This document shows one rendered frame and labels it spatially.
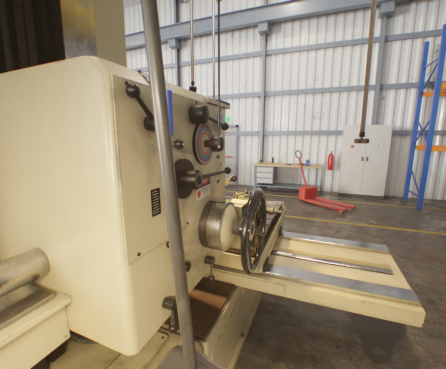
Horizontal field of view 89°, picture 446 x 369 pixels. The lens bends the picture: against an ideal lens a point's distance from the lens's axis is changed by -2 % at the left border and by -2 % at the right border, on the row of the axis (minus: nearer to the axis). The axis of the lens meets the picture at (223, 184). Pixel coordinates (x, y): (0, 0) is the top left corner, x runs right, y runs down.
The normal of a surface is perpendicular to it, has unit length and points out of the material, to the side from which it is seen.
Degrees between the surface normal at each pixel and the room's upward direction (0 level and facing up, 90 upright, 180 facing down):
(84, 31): 90
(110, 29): 90
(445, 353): 0
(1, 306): 0
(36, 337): 90
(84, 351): 0
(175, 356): 14
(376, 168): 90
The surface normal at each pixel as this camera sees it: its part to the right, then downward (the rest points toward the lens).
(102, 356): 0.00, -0.98
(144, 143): 0.93, 0.07
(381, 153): -0.37, 0.18
